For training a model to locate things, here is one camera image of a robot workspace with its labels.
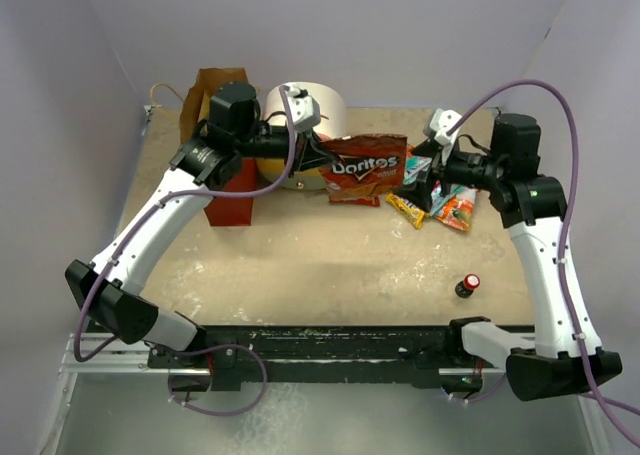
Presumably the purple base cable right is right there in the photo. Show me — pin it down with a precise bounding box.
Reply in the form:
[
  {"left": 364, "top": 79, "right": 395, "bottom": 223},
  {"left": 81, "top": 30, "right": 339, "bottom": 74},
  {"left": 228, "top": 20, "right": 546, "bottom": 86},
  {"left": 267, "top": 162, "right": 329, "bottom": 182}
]
[{"left": 447, "top": 364, "right": 509, "bottom": 406}]

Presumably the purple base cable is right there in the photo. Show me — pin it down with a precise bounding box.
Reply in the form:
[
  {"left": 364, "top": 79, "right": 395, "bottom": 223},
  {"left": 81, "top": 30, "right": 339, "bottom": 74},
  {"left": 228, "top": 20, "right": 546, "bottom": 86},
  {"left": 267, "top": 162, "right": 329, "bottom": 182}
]
[
  {"left": 167, "top": 343, "right": 270, "bottom": 417},
  {"left": 447, "top": 364, "right": 509, "bottom": 406}
]

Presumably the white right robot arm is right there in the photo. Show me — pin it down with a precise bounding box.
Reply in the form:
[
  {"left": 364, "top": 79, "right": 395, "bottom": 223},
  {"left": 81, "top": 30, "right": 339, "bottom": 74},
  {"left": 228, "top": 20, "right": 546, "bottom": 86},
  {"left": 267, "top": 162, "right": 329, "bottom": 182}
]
[{"left": 398, "top": 109, "right": 623, "bottom": 401}]

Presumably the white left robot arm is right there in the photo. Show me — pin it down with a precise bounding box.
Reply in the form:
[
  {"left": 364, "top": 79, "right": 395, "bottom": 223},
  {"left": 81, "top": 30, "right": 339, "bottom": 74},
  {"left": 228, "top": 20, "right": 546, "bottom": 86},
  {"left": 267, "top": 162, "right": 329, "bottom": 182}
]
[{"left": 65, "top": 82, "right": 332, "bottom": 367}]

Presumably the small red nut snack pack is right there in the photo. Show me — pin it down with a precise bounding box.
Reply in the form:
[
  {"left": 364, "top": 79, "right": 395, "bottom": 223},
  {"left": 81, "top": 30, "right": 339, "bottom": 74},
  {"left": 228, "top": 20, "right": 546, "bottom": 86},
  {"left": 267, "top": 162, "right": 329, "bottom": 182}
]
[{"left": 329, "top": 196, "right": 380, "bottom": 207}]

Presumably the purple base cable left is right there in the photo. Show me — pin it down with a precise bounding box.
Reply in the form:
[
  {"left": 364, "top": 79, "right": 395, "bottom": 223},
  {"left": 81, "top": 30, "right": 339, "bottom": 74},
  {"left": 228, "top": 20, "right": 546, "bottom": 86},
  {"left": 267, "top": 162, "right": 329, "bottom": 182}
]
[{"left": 167, "top": 343, "right": 270, "bottom": 417}]

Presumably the yellow M&M's candy pack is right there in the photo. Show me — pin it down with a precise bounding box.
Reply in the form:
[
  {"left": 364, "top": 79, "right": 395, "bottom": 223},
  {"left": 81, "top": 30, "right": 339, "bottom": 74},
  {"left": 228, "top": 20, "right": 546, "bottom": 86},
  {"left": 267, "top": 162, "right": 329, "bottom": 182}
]
[{"left": 385, "top": 193, "right": 428, "bottom": 230}]

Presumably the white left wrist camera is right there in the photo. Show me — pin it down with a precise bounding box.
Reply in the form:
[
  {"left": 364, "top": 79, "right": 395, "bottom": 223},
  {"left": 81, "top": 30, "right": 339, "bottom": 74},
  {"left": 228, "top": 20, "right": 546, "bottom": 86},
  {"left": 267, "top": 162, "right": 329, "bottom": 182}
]
[{"left": 281, "top": 83, "right": 322, "bottom": 133}]

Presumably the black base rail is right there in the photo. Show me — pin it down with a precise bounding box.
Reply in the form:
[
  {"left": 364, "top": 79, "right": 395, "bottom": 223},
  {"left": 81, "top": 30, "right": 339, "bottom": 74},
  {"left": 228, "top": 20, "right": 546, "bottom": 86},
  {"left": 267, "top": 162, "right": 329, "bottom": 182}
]
[{"left": 148, "top": 325, "right": 490, "bottom": 391}]

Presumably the red brown paper bag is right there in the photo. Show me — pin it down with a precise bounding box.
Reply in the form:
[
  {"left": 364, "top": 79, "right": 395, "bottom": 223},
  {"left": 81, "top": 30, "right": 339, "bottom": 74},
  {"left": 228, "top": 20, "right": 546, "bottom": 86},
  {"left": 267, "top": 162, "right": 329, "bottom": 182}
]
[{"left": 149, "top": 67, "right": 259, "bottom": 228}]

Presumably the white round drawer cabinet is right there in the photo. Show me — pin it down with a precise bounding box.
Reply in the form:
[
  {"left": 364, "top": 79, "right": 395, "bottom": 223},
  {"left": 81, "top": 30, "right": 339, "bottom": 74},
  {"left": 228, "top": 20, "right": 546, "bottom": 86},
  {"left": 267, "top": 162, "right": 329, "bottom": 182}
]
[{"left": 256, "top": 81, "right": 347, "bottom": 191}]

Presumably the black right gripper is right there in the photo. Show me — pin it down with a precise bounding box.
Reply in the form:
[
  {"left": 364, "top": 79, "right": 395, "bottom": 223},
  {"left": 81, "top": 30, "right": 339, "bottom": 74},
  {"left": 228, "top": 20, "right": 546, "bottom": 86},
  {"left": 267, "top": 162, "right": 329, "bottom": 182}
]
[{"left": 393, "top": 136, "right": 506, "bottom": 212}]

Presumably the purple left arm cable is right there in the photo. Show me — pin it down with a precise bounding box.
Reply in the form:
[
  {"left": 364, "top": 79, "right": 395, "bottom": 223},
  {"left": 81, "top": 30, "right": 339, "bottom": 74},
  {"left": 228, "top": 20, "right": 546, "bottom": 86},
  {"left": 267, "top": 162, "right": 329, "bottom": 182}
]
[{"left": 73, "top": 84, "right": 301, "bottom": 362}]

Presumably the red Doritos chip bag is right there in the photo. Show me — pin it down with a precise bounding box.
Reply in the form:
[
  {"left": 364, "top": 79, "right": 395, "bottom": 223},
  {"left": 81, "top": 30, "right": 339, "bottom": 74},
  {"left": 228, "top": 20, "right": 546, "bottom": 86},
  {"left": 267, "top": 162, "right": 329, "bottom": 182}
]
[{"left": 318, "top": 133, "right": 408, "bottom": 198}]

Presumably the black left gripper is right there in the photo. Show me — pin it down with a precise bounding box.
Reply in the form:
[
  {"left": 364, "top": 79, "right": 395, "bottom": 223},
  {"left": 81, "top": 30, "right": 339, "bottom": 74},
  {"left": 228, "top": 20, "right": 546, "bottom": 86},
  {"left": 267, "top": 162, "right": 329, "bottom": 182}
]
[{"left": 235, "top": 125, "right": 337, "bottom": 179}]

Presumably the red emergency stop button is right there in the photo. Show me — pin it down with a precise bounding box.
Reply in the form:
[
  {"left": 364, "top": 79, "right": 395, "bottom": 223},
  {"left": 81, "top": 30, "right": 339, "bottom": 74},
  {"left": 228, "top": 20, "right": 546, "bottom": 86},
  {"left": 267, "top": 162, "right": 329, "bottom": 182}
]
[{"left": 454, "top": 273, "right": 481, "bottom": 299}]

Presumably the teal candy pouch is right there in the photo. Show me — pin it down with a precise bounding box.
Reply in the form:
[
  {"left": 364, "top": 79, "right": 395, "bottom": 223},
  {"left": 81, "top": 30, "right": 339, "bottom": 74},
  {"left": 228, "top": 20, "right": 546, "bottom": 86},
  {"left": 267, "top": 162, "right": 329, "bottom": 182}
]
[{"left": 401, "top": 156, "right": 463, "bottom": 215}]

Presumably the orange white snack bag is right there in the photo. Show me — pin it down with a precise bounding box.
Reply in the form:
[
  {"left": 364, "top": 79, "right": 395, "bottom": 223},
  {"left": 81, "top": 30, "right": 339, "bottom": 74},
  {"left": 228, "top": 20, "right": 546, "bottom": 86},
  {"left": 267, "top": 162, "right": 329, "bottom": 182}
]
[{"left": 404, "top": 144, "right": 479, "bottom": 233}]

